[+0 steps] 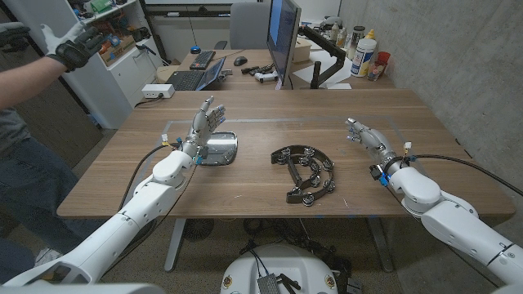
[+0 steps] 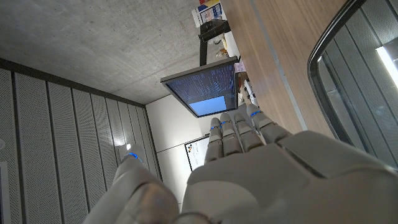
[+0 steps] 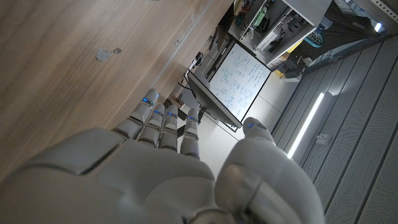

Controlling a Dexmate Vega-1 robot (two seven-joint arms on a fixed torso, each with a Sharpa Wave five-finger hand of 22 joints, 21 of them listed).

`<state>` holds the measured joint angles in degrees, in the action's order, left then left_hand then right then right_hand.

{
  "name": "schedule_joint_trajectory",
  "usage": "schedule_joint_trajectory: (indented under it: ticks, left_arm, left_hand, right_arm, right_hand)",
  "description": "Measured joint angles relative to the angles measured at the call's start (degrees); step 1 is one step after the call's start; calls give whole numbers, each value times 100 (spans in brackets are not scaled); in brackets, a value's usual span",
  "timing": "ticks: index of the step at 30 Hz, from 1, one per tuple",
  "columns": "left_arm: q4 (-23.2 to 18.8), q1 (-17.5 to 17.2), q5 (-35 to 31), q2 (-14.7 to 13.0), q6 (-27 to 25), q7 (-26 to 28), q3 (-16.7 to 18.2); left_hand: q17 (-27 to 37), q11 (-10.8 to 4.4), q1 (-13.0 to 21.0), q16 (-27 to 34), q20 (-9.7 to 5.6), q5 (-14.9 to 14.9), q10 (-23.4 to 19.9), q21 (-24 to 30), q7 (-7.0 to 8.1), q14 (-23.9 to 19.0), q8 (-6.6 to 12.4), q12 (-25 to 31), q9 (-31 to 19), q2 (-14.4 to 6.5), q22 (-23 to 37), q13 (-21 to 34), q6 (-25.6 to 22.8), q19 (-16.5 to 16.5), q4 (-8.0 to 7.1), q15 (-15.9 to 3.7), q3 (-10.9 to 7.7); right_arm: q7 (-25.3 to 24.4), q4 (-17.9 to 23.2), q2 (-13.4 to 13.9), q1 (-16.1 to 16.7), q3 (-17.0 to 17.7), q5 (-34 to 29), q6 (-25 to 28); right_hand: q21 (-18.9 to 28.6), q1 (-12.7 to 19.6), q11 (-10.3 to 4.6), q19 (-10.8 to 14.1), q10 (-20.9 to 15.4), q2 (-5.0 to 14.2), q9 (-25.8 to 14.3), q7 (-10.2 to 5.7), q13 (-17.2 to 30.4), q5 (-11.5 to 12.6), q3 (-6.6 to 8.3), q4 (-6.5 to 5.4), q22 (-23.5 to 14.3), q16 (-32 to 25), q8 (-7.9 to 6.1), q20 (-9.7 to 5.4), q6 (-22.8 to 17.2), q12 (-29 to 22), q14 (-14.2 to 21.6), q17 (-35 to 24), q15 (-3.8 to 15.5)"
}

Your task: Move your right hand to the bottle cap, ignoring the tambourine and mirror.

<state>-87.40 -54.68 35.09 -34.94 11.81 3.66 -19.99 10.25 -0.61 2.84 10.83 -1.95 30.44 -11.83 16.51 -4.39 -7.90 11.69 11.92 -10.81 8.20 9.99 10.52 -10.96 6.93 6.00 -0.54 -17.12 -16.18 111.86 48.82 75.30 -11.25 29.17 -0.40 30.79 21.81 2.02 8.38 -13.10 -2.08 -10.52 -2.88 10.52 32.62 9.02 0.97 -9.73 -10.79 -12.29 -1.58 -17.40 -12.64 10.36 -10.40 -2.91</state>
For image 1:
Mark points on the blue round desk gadget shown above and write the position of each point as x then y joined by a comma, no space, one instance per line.
195,50

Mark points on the cardboard box with tools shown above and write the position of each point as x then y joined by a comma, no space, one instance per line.
118,51

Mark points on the grey rounded device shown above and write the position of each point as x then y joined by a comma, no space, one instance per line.
334,21

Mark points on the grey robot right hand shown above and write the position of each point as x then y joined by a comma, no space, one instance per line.
372,141

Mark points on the dark lidded tall jar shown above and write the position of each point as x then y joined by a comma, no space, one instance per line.
354,38

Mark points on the person's bare forearm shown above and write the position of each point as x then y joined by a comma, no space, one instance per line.
28,81

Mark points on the grey finned torso module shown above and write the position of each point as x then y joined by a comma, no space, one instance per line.
268,285

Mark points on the person in grey shirt, jeans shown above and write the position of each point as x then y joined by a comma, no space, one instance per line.
32,188

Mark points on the wooden office desk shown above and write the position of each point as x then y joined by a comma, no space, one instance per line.
241,83

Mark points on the plain small cardboard box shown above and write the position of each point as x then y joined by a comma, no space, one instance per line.
301,51

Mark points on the grey office chair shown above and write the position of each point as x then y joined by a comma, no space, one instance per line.
249,24

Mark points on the black half-moon tambourine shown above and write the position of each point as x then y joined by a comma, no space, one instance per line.
295,197

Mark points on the black keyboard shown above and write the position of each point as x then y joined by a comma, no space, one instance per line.
203,59

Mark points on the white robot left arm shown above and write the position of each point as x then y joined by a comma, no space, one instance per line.
122,228

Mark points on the open dark laptop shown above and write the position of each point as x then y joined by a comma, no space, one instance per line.
188,79

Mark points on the black computer monitor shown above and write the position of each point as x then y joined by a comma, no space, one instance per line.
282,36

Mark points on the white power strip box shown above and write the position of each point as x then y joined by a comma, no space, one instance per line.
157,90

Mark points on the grey metal table leg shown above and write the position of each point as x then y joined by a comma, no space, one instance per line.
175,245
381,245

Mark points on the white storage cabinet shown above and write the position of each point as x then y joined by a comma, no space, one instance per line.
118,81

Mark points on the person's dark gloved hand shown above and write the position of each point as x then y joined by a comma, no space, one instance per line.
12,37

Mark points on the small pale bottle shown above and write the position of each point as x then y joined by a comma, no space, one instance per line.
334,30

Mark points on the rounded rectangular silver mirror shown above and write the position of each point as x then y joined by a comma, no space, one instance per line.
222,149

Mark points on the clear glass tumbler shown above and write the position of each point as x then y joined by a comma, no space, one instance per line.
375,71

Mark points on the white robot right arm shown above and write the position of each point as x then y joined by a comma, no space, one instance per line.
457,224

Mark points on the black handheld devices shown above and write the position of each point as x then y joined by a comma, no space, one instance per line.
255,69

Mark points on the yellow capped bottle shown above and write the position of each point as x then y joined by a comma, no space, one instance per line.
370,34

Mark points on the white wipes canister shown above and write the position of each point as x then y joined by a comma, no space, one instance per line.
363,57

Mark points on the white paper sheets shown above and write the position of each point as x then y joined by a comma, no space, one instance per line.
304,73

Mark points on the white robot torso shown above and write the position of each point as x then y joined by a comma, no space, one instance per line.
286,261

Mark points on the black computer mouse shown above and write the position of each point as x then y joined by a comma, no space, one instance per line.
240,61

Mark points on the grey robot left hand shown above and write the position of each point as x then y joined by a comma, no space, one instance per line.
200,126

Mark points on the red cup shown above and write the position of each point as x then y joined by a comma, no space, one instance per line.
384,57

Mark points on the person's black white gloved hand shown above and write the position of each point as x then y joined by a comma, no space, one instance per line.
73,51

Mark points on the white handheld controller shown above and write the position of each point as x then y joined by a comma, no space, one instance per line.
265,77

